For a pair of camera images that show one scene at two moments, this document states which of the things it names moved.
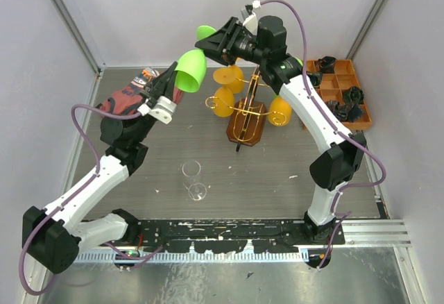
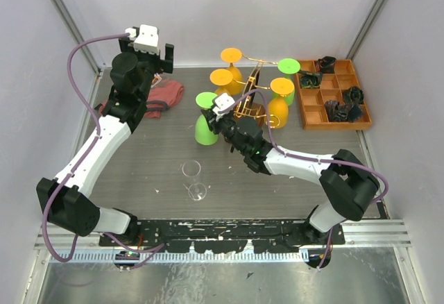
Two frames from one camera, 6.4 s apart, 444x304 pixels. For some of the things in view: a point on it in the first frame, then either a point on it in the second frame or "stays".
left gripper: (164, 85) -> (166, 65)
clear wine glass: (191, 171) stays
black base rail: (234, 236) stays
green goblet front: (190, 71) -> (203, 133)
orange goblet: (238, 85) stays
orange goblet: (223, 99) stays
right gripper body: (245, 48) -> (225, 126)
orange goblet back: (279, 112) stays
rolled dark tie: (327, 64) stays
